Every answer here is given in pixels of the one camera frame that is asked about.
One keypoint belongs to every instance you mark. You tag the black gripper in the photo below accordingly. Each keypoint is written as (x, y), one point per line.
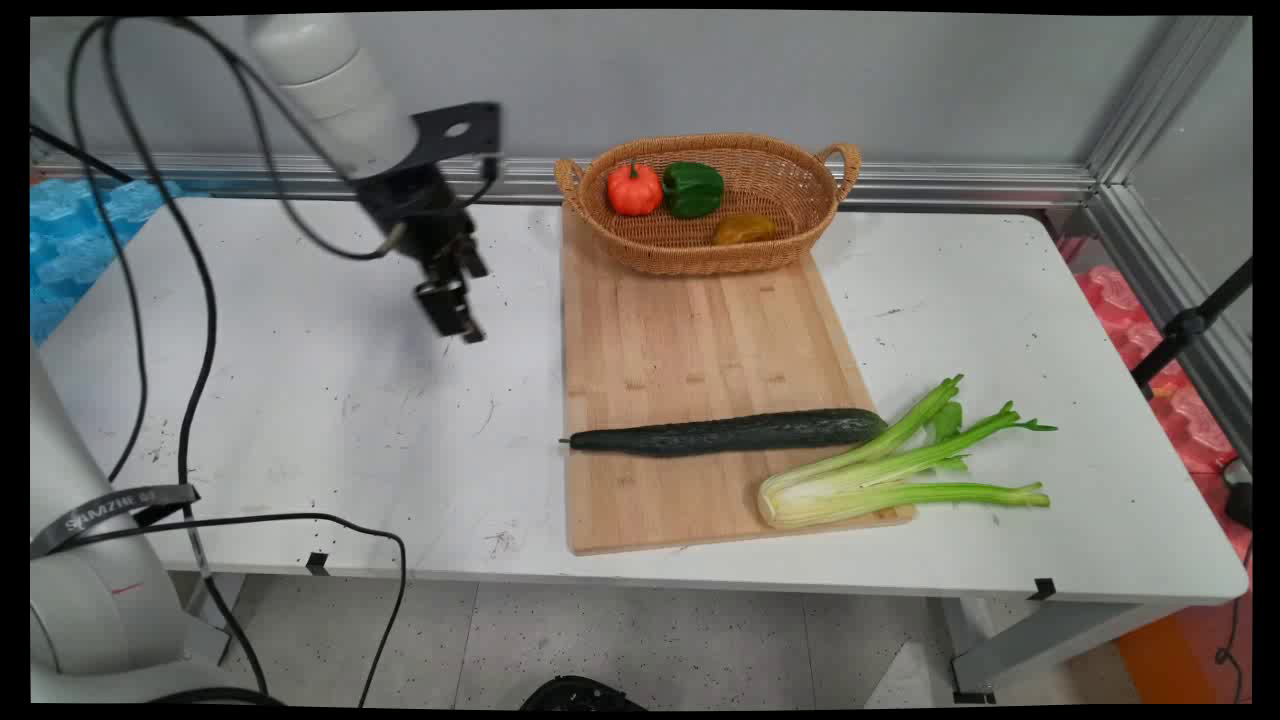
(415, 205)

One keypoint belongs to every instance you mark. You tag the yellow-brown potato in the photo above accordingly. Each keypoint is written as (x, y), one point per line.
(744, 229)

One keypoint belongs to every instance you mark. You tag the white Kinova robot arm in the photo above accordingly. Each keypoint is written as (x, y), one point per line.
(320, 90)

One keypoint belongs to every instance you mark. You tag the wooden cutting board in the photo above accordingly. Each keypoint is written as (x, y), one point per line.
(690, 350)

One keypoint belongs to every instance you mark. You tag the green bell pepper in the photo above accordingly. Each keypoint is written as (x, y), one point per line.
(693, 188)

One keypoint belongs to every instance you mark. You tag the black table edge clip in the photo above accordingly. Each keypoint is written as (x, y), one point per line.
(1043, 589)
(318, 563)

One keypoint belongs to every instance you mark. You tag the dark green cucumber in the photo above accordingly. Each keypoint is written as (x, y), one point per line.
(730, 433)

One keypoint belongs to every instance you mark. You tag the woven wicker basket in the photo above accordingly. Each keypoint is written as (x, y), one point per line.
(760, 200)

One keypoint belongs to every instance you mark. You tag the blue foam mat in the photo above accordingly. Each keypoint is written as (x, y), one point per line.
(75, 250)

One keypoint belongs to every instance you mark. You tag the black round floor object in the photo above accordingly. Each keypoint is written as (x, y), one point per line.
(580, 694)

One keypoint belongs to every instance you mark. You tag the green celery bunch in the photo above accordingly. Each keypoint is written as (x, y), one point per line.
(860, 480)

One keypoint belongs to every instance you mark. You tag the grey metal table leg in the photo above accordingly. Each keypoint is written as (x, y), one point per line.
(1050, 640)

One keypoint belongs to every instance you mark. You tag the black tripod stand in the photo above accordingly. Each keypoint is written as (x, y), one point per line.
(1185, 328)

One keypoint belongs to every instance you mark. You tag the red foam mat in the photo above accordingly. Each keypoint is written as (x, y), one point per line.
(1180, 400)

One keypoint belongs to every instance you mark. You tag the black device beside table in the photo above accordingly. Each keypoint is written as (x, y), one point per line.
(1240, 498)

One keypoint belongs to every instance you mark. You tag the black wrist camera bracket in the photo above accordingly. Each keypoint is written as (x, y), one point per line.
(455, 130)

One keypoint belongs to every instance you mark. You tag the horizontal aluminium frame rail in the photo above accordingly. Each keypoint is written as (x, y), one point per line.
(900, 185)

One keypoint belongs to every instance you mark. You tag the aluminium frame side rail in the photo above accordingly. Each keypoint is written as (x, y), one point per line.
(1170, 290)

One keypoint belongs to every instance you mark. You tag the slanted aluminium frame post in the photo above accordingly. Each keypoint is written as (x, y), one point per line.
(1165, 95)

